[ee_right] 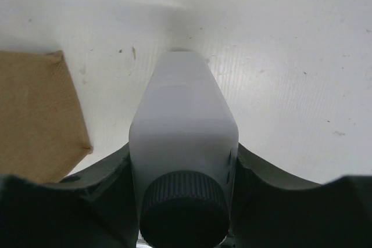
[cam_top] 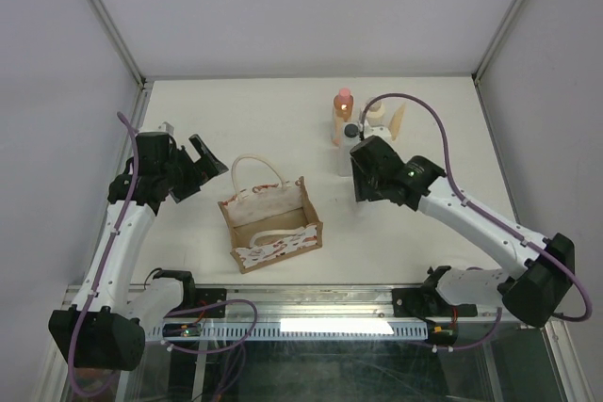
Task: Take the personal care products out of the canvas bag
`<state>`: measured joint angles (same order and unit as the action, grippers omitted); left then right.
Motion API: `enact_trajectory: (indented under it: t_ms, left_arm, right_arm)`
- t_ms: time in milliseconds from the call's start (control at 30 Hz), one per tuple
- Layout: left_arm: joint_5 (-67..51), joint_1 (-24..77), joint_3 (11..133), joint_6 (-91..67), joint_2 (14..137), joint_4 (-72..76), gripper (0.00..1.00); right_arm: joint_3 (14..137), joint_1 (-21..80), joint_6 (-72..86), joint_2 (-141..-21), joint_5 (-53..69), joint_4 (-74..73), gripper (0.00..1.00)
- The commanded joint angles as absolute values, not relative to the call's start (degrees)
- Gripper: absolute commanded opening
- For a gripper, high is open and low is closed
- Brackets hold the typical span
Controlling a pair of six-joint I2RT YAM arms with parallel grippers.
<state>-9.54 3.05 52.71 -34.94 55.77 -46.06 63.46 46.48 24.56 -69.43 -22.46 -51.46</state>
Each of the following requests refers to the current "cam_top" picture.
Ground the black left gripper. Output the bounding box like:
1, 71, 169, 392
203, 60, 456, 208
160, 135, 227, 201

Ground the white frosted rectangular bottle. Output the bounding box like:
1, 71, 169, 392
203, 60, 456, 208
336, 122, 360, 177

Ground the tan cone shaped tube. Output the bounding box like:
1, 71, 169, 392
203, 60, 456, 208
388, 104, 406, 142

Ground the cream bottle with round cap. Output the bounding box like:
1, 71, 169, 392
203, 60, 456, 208
359, 98, 385, 128

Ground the orange bottle with pink cap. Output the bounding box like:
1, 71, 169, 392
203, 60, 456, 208
331, 88, 353, 146

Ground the burlap cat print canvas bag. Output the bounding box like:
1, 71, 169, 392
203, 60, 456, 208
218, 153, 323, 274

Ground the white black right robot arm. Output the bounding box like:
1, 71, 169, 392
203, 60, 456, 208
350, 136, 575, 328

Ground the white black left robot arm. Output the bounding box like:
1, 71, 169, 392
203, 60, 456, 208
48, 130, 228, 371

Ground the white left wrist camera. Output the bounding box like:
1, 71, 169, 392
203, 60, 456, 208
163, 121, 174, 136

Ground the aluminium enclosure frame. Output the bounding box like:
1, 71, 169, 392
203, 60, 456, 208
32, 0, 590, 402

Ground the aluminium mounting rail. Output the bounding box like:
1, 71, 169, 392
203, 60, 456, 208
84, 272, 496, 332

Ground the slotted cable duct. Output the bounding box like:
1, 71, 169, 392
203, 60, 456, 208
156, 317, 429, 342

